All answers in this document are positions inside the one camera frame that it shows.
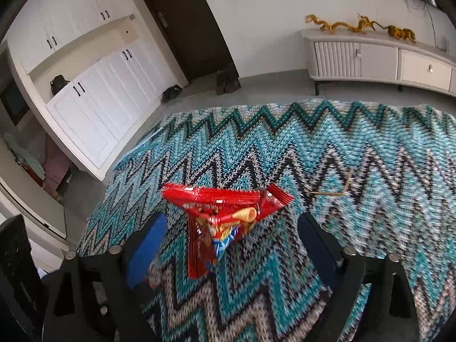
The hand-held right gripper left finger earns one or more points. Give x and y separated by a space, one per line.
146 253

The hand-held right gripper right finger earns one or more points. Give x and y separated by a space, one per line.
317 253

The red snack packet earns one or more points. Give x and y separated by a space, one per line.
213 199

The white counter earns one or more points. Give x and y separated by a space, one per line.
32 210

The thin wooden stick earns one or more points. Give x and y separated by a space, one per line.
347 180

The teal cloth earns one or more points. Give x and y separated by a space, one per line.
25 160

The pink cloth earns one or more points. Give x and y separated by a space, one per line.
55 165

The teal zigzag rug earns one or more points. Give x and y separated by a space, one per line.
285 142

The black shoe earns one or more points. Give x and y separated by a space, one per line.
168 96
177 91

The white lower cupboard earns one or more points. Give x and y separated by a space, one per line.
107 96

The white cupboard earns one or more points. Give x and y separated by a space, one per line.
107 96
71 10

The black bag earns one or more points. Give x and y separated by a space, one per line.
58 83

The brown boot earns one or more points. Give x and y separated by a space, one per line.
233 81
221 83

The white television cabinet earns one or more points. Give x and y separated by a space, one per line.
377 60

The golden dragon ornament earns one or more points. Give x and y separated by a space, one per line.
331 25
402 34

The dark brown door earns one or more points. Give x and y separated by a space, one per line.
185 25

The orange garland decoration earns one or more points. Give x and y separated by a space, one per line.
368 24

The white upper cupboard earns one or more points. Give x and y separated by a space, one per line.
71 10

